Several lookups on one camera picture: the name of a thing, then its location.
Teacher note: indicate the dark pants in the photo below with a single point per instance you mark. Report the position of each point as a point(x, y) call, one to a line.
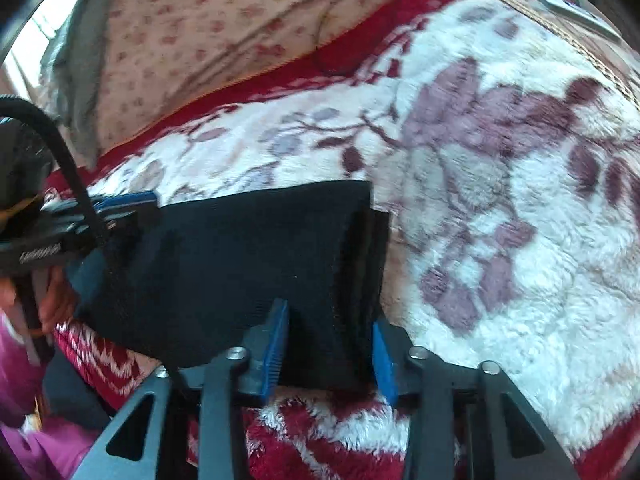
point(250, 250)

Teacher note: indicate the person's left hand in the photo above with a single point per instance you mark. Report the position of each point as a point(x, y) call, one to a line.
point(57, 305)

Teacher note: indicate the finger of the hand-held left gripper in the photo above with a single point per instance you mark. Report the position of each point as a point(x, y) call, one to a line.
point(120, 227)
point(125, 200)

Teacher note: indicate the purple clothing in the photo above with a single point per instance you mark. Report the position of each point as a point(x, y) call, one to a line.
point(30, 440)

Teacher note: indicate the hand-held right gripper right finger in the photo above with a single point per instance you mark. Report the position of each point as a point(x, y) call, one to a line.
point(385, 365)

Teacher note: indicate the grey fuzzy cloth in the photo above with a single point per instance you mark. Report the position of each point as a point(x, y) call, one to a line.
point(80, 85)

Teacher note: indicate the pink floral pillow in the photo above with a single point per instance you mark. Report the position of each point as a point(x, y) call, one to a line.
point(200, 35)

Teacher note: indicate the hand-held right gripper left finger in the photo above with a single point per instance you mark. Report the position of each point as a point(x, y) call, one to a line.
point(275, 355)

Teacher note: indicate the red white floral blanket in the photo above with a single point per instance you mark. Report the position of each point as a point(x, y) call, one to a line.
point(500, 260)

